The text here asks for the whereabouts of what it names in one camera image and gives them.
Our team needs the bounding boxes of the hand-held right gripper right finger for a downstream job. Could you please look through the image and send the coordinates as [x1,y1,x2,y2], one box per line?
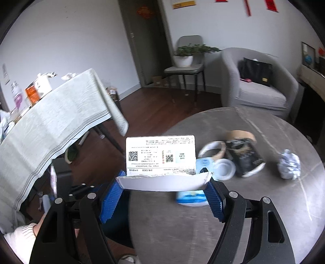
[203,178,296,264]

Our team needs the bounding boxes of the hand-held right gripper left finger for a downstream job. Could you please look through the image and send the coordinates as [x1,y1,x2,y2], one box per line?
[30,170,135,264]

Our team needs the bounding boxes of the white tape roll brown core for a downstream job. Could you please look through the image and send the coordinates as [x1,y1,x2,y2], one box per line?
[198,141,226,163]

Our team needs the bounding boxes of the white printed cardboard card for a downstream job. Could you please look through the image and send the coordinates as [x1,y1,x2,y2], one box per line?
[115,136,214,192]

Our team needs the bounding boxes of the brown cardboard tape core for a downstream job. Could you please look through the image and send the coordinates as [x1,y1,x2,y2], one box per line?
[225,130,256,148]

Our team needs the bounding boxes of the blue white tissue packet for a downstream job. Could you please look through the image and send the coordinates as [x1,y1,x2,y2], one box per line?
[176,190,207,207]

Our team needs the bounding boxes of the light blue packet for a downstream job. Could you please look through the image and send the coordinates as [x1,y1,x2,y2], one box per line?
[196,157,216,175]

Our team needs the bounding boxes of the black paper cup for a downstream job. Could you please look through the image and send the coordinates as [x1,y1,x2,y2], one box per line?
[225,138,266,178]

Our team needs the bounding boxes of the person's white shoe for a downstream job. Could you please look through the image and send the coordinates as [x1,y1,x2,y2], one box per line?
[118,254,143,264]

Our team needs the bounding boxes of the dark table leg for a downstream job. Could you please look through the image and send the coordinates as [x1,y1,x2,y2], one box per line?
[94,124,125,155]

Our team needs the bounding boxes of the pale green tablecloth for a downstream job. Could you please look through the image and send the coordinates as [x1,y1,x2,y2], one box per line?
[0,68,129,234]

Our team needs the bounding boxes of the black bin with wrappers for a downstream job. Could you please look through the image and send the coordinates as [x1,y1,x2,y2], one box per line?
[107,87,120,102]

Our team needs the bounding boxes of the grey armchair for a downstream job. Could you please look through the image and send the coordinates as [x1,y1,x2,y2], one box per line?
[220,47,299,120]

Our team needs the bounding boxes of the small cardboard box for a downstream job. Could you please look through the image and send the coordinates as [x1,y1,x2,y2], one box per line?
[152,76,169,88]

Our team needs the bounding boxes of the orange box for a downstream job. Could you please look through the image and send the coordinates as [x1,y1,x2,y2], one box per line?
[25,86,41,104]

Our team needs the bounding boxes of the grey dining chair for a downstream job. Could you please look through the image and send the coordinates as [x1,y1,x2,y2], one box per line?
[164,36,206,103]

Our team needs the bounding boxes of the white torn box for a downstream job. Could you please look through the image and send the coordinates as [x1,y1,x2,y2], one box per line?
[33,73,54,99]

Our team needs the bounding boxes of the black handbag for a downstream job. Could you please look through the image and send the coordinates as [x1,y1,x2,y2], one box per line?
[238,57,273,87]

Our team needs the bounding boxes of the clear bottle purple label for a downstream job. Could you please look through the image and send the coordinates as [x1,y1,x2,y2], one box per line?
[10,82,26,110]

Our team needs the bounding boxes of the potted plant white pot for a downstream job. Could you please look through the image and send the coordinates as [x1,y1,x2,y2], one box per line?
[173,44,222,68]

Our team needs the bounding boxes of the grey door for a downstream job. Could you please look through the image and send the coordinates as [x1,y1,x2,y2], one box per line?
[118,0,173,88]

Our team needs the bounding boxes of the framed picture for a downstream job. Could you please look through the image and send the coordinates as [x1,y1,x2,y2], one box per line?
[301,42,316,69]

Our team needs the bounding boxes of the red door decoration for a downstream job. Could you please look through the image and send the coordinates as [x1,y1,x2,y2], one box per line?
[136,6,153,19]

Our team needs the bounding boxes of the yellow wall poster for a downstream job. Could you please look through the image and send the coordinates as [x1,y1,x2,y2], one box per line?
[172,0,198,9]

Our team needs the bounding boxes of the wide red wall banner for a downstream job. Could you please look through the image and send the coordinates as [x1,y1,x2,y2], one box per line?
[264,0,278,13]

